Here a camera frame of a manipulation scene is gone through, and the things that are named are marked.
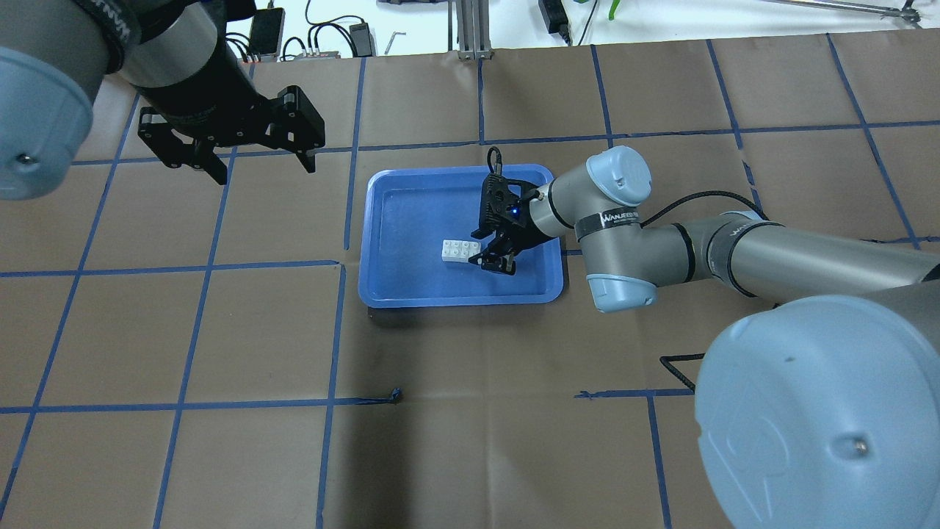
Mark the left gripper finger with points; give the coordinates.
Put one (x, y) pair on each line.
(307, 158)
(205, 160)

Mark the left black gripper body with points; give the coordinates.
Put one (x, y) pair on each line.
(200, 90)

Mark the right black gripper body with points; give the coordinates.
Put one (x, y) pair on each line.
(516, 234)

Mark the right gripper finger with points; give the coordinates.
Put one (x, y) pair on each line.
(502, 264)
(499, 251)

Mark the white block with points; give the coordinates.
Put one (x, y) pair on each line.
(453, 251)
(469, 250)

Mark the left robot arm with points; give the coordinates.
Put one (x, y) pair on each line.
(56, 54)

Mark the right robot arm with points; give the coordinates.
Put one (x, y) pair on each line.
(819, 413)

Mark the blue plastic tray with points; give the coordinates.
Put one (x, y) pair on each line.
(408, 214)

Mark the black smartphone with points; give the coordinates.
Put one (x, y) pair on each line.
(266, 31)

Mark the black power adapter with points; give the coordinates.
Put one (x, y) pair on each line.
(362, 39)

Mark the hex key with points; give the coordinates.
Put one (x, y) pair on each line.
(391, 40)

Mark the black power brick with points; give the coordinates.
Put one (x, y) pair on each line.
(555, 17)

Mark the usb hub with cables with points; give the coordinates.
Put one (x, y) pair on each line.
(311, 55)

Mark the aluminium frame post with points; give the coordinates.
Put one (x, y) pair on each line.
(473, 30)

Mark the green handled reach grabber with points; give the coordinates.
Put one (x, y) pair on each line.
(906, 14)

